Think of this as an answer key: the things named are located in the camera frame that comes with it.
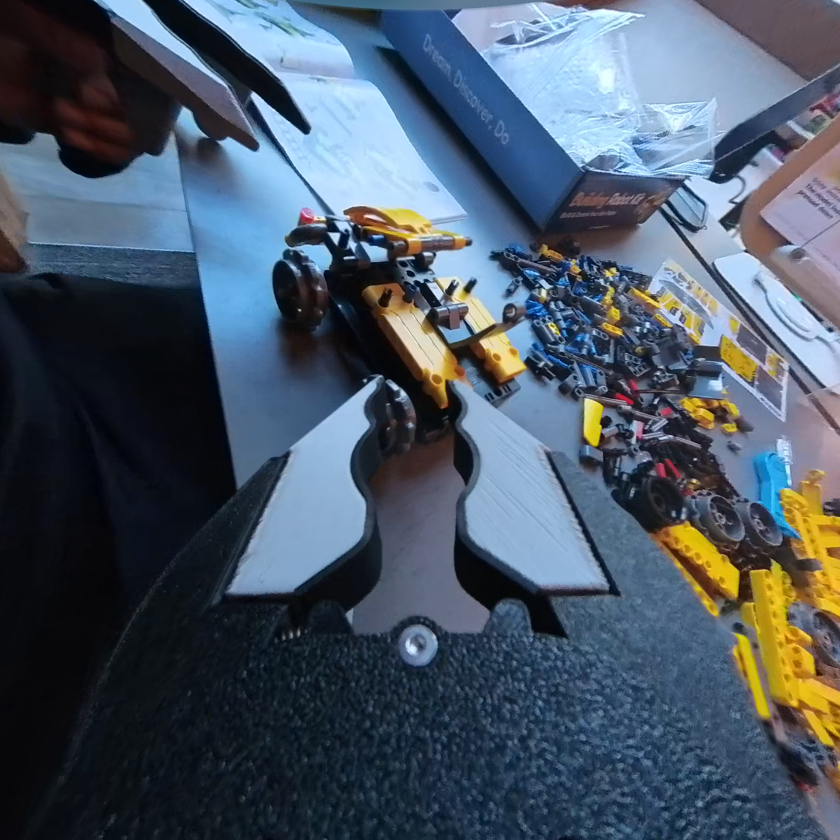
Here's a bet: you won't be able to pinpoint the yellow black sticker sheet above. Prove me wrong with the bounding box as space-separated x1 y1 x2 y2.
646 259 788 421

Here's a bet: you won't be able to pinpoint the open instruction booklet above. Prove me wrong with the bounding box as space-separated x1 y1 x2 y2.
177 0 468 227

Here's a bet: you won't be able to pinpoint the yellow black brick toy car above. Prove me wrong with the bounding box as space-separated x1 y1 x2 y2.
272 205 529 457

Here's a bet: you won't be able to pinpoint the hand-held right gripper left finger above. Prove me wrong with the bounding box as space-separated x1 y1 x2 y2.
225 374 387 601

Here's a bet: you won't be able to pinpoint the clear plastic bags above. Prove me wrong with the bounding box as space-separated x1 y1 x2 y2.
453 3 719 181

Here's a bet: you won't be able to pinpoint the grey desk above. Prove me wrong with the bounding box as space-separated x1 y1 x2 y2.
174 0 840 657

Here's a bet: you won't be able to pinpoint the blue brick separator tool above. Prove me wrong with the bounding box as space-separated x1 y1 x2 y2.
753 449 805 540

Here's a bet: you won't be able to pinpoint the person's dark clothing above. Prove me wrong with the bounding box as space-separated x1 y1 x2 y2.
0 272 238 840

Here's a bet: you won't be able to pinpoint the white flat device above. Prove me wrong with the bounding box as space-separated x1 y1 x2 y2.
712 252 840 389

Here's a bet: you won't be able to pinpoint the pile of small brick pieces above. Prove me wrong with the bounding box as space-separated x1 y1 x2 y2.
489 239 756 519

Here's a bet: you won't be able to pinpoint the person's left hand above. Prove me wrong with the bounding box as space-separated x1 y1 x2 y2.
0 0 142 158

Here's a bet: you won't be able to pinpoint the dark blue cardboard box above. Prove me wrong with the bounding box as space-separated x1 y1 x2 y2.
381 0 690 231

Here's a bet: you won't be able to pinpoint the wooden furniture piece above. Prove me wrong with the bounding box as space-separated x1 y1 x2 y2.
0 167 28 277

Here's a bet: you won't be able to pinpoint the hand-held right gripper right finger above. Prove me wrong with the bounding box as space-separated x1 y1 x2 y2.
448 381 621 598

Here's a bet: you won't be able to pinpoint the pile of yellow beam bricks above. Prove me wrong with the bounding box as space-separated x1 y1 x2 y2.
656 469 840 788

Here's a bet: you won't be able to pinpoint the cardboard box with white label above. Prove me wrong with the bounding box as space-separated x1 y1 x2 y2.
740 121 840 329

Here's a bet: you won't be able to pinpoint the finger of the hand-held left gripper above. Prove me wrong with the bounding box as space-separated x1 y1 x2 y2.
95 0 261 152
144 0 312 135

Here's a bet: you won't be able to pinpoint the brown cardboard box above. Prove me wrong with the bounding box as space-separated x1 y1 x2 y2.
696 0 840 83

